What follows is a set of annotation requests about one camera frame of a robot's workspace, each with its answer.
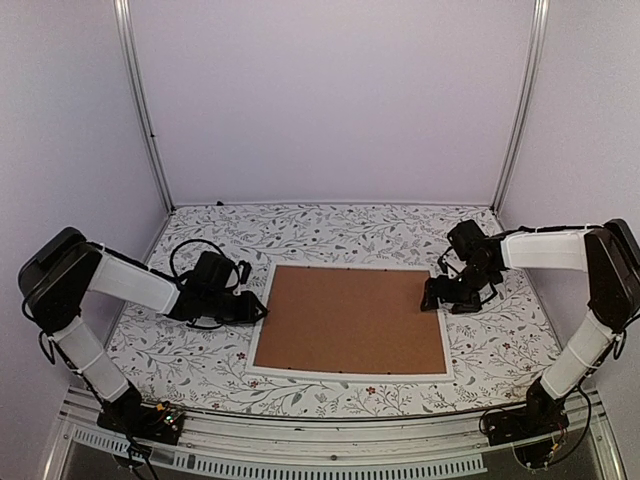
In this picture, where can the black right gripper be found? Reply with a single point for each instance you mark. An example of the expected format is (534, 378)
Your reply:
(431, 292)

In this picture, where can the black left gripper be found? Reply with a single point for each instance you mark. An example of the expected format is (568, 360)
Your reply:
(249, 314)

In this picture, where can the brown cardboard backing board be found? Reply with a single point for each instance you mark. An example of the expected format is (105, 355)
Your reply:
(350, 320)

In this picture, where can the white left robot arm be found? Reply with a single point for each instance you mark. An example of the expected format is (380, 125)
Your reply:
(56, 281)

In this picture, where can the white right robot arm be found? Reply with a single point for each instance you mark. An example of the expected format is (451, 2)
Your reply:
(590, 271)

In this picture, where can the floral patterned table mat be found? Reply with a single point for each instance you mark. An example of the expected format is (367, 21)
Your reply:
(496, 353)

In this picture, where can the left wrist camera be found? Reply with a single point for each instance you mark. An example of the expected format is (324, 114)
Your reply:
(243, 269)

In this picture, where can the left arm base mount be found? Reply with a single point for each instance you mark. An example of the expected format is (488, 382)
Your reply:
(161, 422)

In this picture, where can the front aluminium rail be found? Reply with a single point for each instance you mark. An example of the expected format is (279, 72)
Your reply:
(222, 445)

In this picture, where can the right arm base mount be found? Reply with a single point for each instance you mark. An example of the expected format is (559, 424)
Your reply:
(541, 415)

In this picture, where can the right aluminium corner post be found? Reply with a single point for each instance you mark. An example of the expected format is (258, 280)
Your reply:
(533, 58)

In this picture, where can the aluminium corner post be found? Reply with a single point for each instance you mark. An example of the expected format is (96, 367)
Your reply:
(533, 58)
(126, 35)

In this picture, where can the left aluminium corner post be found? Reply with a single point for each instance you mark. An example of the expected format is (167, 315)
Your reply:
(126, 35)

